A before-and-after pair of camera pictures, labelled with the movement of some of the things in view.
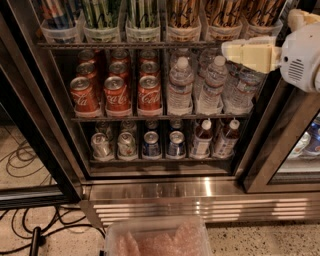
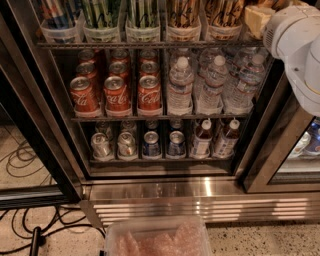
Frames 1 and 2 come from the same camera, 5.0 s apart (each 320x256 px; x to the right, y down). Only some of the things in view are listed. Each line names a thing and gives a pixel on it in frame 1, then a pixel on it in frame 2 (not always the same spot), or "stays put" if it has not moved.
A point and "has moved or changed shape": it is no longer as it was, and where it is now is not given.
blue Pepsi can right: [176, 147] stays put
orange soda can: [262, 13] has moved or changed shape
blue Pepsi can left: [151, 146] stays put
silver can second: [126, 144] stays put
